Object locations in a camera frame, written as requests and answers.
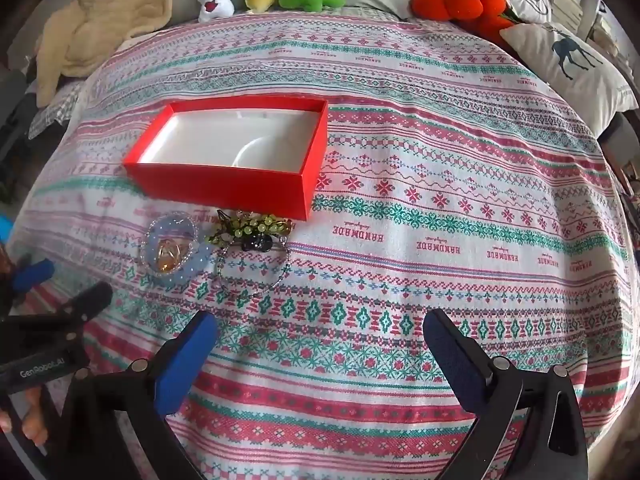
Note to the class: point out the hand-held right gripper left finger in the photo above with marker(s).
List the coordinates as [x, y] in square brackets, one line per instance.
[185, 360]

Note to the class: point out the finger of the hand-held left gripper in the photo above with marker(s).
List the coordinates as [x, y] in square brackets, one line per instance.
[85, 302]
[32, 272]

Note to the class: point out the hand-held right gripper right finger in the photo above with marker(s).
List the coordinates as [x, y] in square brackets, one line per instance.
[457, 360]

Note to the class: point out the black hair claw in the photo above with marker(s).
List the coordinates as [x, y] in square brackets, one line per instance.
[255, 244]

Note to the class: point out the red cardboard box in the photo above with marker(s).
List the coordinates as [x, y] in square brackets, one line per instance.
[225, 180]

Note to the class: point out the person's left hand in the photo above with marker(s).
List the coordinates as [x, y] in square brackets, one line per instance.
[32, 425]

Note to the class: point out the blue plastic object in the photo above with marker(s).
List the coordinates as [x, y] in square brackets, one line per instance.
[4, 225]

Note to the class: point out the patterned woven bedspread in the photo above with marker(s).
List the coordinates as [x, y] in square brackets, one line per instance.
[400, 260]

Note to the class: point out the dark chair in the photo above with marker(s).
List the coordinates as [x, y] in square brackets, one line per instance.
[15, 125]

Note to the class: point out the grey checked sheet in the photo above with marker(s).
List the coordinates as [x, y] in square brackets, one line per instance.
[55, 110]

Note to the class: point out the beige fleece blanket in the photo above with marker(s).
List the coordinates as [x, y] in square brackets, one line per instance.
[100, 25]

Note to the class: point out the white deer print pillow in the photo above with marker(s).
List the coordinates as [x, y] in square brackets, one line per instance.
[590, 85]

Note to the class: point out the orange pumpkin plush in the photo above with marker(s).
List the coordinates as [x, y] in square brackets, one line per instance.
[450, 2]

